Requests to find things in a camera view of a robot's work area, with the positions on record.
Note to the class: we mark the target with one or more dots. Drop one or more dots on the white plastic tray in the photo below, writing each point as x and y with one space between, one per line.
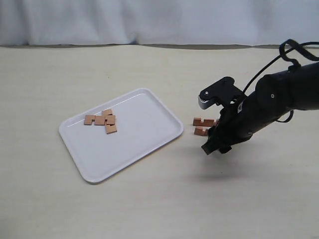
144 124

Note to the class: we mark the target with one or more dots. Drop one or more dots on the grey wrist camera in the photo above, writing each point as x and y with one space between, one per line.
222 92

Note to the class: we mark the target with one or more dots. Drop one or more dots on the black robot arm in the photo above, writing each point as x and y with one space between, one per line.
274 96

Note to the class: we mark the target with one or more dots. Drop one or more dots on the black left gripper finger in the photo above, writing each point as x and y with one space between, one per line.
210 146

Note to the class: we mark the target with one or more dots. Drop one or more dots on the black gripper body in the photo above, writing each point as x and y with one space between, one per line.
237 124

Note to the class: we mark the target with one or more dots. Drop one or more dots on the white backdrop cloth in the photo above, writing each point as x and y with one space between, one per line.
145 22

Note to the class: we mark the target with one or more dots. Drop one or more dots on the wooden notched piece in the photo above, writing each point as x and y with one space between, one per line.
198 121
110 121
201 131
97 120

